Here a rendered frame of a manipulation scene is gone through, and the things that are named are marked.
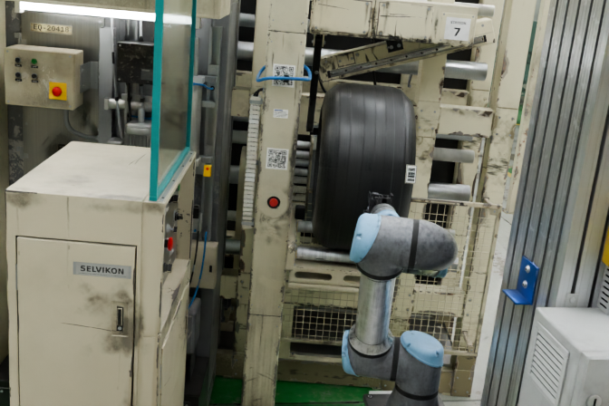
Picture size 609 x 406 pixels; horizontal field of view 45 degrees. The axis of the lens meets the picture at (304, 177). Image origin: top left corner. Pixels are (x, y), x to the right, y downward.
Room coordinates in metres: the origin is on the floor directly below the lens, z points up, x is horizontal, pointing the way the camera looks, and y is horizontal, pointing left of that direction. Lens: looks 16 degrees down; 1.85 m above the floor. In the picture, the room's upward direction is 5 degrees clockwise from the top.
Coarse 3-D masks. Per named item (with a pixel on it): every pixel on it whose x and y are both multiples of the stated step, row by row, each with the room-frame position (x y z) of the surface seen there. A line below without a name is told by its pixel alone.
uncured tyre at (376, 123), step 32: (352, 96) 2.44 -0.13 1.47; (384, 96) 2.46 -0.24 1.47; (320, 128) 2.74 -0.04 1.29; (352, 128) 2.33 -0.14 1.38; (384, 128) 2.34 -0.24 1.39; (320, 160) 2.35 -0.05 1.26; (352, 160) 2.28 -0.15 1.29; (384, 160) 2.28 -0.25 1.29; (320, 192) 2.30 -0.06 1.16; (352, 192) 2.26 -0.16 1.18; (384, 192) 2.26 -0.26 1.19; (320, 224) 2.33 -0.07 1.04; (352, 224) 2.29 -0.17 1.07
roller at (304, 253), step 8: (304, 248) 2.41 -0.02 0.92; (312, 248) 2.41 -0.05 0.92; (320, 248) 2.42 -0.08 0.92; (296, 256) 2.40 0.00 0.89; (304, 256) 2.40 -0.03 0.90; (312, 256) 2.40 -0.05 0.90; (320, 256) 2.40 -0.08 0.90; (328, 256) 2.40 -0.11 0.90; (336, 256) 2.40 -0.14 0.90; (344, 256) 2.40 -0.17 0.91
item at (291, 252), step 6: (294, 210) 2.74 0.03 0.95; (294, 216) 2.67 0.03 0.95; (294, 222) 2.60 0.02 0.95; (294, 228) 2.53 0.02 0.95; (288, 234) 2.47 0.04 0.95; (294, 234) 2.47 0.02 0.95; (288, 240) 2.40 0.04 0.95; (294, 240) 2.40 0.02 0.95; (288, 246) 2.36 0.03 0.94; (294, 246) 2.36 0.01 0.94; (288, 252) 2.36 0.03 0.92; (294, 252) 2.36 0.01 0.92; (288, 258) 2.36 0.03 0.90; (294, 258) 2.36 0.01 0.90; (288, 264) 2.36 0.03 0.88; (294, 264) 2.38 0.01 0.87; (288, 270) 2.36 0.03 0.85
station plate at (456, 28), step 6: (450, 18) 2.74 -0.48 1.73; (456, 18) 2.74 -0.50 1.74; (462, 18) 2.74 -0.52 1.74; (450, 24) 2.74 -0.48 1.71; (456, 24) 2.74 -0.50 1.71; (462, 24) 2.74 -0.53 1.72; (468, 24) 2.74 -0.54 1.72; (450, 30) 2.74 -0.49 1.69; (456, 30) 2.74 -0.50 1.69; (462, 30) 2.74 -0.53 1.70; (468, 30) 2.74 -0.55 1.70; (444, 36) 2.74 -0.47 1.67; (450, 36) 2.74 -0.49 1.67; (456, 36) 2.74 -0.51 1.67; (462, 36) 2.74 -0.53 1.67; (468, 36) 2.74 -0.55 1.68
